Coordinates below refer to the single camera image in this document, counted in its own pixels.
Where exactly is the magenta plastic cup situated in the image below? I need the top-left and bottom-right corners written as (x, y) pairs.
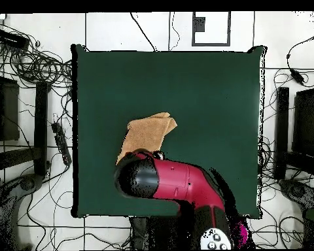
top-left (231, 220), bottom-right (249, 249)

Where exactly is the black upright stand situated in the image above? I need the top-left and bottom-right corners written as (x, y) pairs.
top-left (129, 216), bottom-right (197, 250)

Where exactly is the black power adapter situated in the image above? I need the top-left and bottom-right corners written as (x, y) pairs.
top-left (289, 68), bottom-right (305, 86)

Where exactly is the dark green table cloth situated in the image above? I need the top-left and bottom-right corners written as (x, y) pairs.
top-left (71, 43), bottom-right (268, 219)

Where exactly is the black power strip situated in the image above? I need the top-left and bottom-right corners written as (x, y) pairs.
top-left (51, 122), bottom-right (73, 166)

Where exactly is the tangled black cable bundle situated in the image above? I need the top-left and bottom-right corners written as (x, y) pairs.
top-left (0, 20), bottom-right (74, 90)

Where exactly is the tan terry towel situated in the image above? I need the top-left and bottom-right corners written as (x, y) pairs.
top-left (115, 112), bottom-right (178, 165)

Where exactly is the black metal frame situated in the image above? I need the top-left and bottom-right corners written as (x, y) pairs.
top-left (273, 67), bottom-right (314, 181)
top-left (0, 59), bottom-right (52, 178)

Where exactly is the black electronics box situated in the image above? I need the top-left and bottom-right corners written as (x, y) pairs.
top-left (0, 28), bottom-right (30, 50)

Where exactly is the grey stand leg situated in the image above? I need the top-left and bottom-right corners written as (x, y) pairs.
top-left (0, 173), bottom-right (46, 250)
top-left (278, 178), bottom-right (314, 210)

